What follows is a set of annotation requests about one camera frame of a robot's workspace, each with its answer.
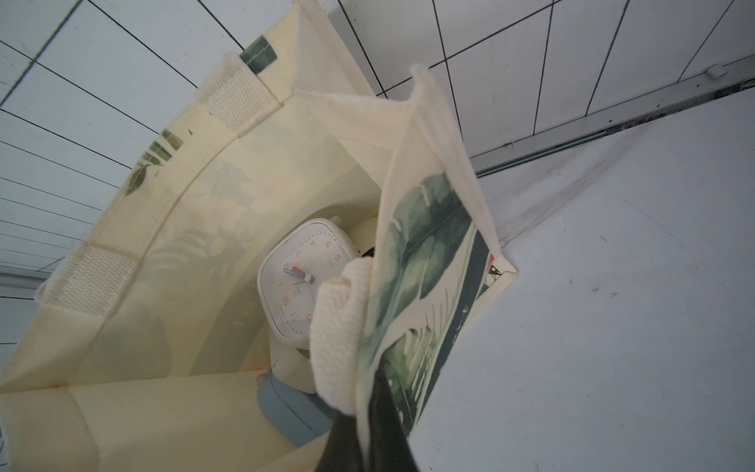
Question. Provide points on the white square alarm clock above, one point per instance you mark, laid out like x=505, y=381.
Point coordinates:
x=290, y=276

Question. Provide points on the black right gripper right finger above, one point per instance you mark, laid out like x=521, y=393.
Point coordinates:
x=389, y=449

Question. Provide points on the floral canvas tote bag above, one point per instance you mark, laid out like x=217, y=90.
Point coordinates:
x=150, y=336

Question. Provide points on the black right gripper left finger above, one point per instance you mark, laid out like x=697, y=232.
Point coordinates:
x=342, y=452

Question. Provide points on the blue square alarm clock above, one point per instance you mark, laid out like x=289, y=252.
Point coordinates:
x=299, y=417

